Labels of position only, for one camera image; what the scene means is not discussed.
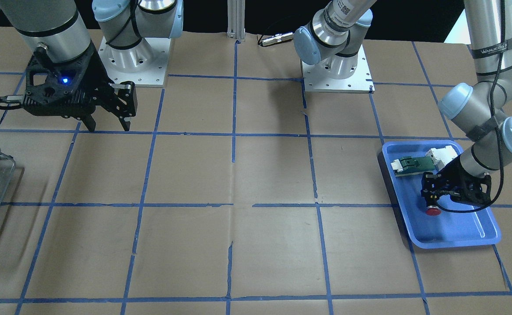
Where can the green terminal block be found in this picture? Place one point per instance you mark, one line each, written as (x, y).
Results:
(408, 165)

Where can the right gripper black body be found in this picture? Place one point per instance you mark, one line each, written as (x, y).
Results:
(97, 75)

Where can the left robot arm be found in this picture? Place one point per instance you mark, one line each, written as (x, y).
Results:
(477, 111)

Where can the red emergency stop button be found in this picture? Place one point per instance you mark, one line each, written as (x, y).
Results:
(432, 209)

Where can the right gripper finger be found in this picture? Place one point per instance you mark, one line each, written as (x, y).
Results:
(121, 100)
(88, 122)

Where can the aluminium frame post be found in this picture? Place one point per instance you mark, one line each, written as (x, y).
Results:
(236, 19)

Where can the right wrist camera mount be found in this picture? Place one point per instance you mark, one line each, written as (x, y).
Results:
(44, 93)

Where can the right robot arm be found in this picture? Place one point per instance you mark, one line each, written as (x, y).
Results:
(56, 23)

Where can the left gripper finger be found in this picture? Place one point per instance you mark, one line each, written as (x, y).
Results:
(429, 190)

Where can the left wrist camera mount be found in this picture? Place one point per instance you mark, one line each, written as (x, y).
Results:
(478, 192)

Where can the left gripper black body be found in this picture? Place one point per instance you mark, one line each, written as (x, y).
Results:
(454, 176)

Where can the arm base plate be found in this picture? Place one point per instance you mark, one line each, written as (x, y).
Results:
(339, 74)
(146, 64)

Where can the white circuit breaker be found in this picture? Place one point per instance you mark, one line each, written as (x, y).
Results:
(441, 157)

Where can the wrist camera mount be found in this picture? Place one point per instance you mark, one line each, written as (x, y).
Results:
(478, 192)
(44, 93)

